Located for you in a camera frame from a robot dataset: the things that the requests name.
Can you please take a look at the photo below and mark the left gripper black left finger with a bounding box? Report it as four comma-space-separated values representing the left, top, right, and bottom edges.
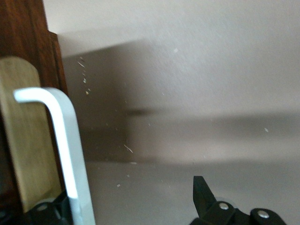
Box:
0, 190, 71, 225

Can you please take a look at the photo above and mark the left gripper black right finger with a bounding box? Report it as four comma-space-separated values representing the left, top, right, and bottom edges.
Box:
189, 175, 285, 225

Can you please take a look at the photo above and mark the dark wooden drawer cabinet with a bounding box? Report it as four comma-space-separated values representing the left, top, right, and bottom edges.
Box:
0, 0, 51, 59

